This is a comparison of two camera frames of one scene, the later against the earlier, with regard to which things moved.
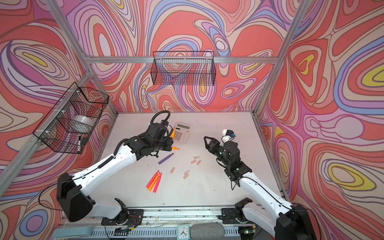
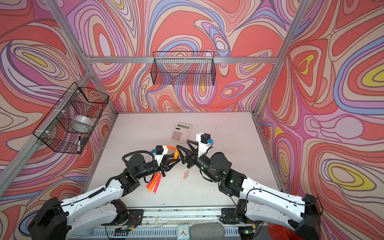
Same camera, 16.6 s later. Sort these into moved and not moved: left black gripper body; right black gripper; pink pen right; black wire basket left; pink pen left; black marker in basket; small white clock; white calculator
Moved: right black gripper; left black gripper body
Not moved: black marker in basket; pink pen right; black wire basket left; white calculator; pink pen left; small white clock
